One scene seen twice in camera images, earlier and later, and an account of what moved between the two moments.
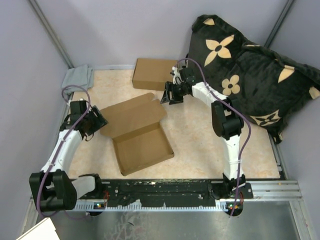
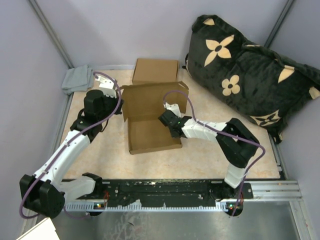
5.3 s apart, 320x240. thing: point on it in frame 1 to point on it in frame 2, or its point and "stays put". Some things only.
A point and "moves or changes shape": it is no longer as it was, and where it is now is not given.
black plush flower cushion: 268,88 stays put
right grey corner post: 278,23 stays put
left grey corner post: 51,33 stays put
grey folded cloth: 82,75 stays put
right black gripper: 169,87 to 172,135
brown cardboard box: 134,126 moves or changes shape
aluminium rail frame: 262,191 stays put
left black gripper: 100,121 to 115,100
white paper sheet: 44,230 stays put
